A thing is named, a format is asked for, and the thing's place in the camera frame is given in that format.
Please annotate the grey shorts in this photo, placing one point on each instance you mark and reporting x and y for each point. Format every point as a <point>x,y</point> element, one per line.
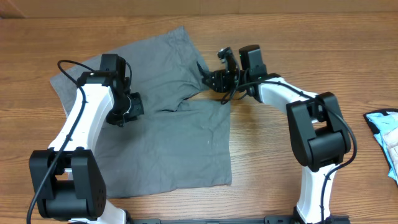
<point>179,142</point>

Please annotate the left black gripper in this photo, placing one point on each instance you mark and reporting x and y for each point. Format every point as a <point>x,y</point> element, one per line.
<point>137,109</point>

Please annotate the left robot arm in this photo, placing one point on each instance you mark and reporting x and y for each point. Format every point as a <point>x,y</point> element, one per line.
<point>67,181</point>

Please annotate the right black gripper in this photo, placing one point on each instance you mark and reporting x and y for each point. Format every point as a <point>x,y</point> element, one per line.
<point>220,81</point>

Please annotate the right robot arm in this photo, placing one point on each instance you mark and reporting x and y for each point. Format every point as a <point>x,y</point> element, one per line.
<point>319,136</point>

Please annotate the blue patterned cloth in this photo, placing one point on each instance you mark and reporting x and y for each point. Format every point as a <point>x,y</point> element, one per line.
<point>383,125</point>

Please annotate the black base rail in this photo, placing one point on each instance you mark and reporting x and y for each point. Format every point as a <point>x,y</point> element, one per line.
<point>217,221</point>

